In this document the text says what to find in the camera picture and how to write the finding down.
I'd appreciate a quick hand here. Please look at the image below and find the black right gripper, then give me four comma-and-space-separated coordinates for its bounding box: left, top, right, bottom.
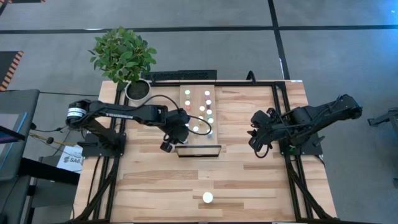
247, 108, 280, 152

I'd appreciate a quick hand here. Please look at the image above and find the large orange medicine bottle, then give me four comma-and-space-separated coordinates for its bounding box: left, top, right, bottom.
201, 191, 215, 204

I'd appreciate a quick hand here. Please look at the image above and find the black perforated panel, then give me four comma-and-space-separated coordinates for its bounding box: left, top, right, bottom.
141, 69, 218, 82

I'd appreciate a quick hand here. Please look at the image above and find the white plant pot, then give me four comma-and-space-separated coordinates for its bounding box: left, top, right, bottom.
124, 78, 152, 102

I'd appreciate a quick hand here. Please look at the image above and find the green leafy plant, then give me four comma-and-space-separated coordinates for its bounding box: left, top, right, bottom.
88, 26, 158, 91

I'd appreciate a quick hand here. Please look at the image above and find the white printed paper sheet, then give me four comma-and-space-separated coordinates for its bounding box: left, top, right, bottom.
56, 145, 85, 174

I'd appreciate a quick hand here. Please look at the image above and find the grey chair base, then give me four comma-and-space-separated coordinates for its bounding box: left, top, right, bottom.
367, 107, 398, 128

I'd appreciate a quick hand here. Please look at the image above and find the grey side cart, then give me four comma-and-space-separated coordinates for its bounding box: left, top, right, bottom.
0, 89, 41, 224

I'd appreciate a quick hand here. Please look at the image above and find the black orange striped mat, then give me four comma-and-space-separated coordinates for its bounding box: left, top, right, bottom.
0, 50, 24, 91

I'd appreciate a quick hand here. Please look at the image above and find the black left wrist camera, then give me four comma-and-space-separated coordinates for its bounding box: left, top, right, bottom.
159, 140, 175, 154

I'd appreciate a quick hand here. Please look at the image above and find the black left camera cable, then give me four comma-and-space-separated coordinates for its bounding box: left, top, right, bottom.
132, 94, 213, 136

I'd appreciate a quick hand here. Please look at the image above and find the black table frame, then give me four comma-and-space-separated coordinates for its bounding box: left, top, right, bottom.
73, 79, 338, 224

